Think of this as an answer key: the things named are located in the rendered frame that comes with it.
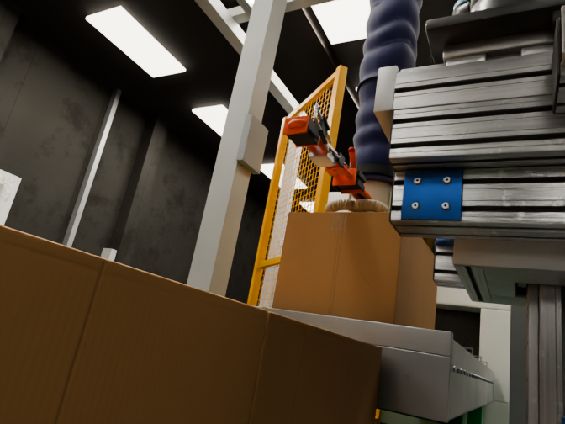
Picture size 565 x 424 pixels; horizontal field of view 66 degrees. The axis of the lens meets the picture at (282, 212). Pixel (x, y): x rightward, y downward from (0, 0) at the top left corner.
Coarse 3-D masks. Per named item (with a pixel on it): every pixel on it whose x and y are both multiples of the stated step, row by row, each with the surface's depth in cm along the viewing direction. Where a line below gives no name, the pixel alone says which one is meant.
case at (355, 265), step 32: (288, 224) 149; (320, 224) 143; (352, 224) 138; (384, 224) 133; (288, 256) 145; (320, 256) 139; (352, 256) 134; (384, 256) 129; (416, 256) 145; (288, 288) 141; (320, 288) 135; (352, 288) 131; (384, 288) 126; (416, 288) 145; (384, 320) 123; (416, 320) 145
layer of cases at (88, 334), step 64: (0, 256) 28; (64, 256) 32; (0, 320) 28; (64, 320) 32; (128, 320) 38; (192, 320) 45; (256, 320) 56; (0, 384) 28; (64, 384) 32; (128, 384) 38; (192, 384) 45; (256, 384) 57; (320, 384) 75
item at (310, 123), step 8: (288, 120) 120; (312, 120) 119; (288, 128) 119; (296, 128) 118; (304, 128) 117; (312, 128) 119; (288, 136) 121; (296, 136) 120; (304, 136) 119; (312, 136) 119; (296, 144) 125; (304, 144) 124; (312, 144) 123
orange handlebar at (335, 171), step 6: (294, 120) 117; (300, 120) 117; (288, 126) 119; (294, 126) 118; (300, 126) 117; (324, 144) 126; (312, 150) 130; (324, 150) 128; (336, 162) 135; (330, 168) 139; (336, 168) 138; (342, 168) 138; (330, 174) 143; (336, 174) 142; (342, 174) 142; (348, 174) 143; (366, 192) 156; (354, 198) 162; (360, 198) 163; (366, 198) 159
